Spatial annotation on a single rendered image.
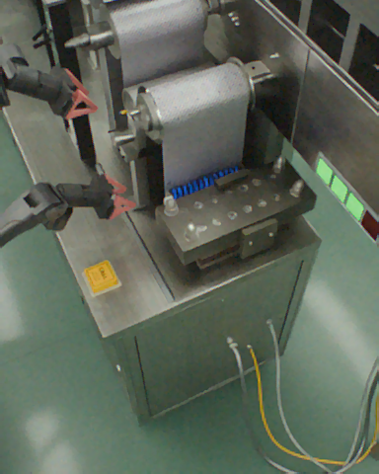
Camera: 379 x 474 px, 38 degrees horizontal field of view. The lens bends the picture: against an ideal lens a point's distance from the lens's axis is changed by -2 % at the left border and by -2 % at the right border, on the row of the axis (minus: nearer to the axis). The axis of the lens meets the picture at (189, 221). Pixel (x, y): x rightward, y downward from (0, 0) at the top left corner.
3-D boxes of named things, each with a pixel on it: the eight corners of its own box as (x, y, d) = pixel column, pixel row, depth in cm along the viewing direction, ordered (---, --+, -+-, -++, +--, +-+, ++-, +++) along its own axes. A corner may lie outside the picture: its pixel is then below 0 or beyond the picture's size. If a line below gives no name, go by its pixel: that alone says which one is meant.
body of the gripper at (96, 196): (106, 219, 138) (79, 219, 133) (91, 192, 143) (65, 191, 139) (115, 200, 134) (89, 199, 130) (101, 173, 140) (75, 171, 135)
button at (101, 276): (84, 274, 148) (83, 269, 146) (109, 264, 150) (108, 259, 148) (94, 294, 144) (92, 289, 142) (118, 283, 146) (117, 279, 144)
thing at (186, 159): (165, 192, 149) (162, 142, 134) (240, 162, 155) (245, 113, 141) (165, 193, 149) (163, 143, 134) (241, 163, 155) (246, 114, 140)
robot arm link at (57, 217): (51, 210, 123) (31, 185, 126) (35, 244, 129) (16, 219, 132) (91, 201, 132) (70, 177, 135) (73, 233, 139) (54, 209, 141)
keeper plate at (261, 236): (238, 254, 150) (241, 229, 142) (269, 240, 153) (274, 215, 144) (243, 261, 149) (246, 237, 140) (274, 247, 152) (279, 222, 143)
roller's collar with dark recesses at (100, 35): (85, 42, 144) (81, 22, 138) (106, 37, 145) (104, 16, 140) (94, 55, 140) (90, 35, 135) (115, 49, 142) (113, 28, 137)
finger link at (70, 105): (93, 127, 122) (56, 117, 115) (82, 109, 126) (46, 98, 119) (108, 103, 119) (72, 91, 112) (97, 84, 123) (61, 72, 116)
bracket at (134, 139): (124, 200, 163) (113, 123, 139) (144, 193, 165) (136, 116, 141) (131, 212, 161) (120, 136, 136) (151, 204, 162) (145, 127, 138)
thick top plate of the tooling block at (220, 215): (157, 220, 150) (156, 206, 145) (282, 171, 161) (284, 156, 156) (184, 265, 141) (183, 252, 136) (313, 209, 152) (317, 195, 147)
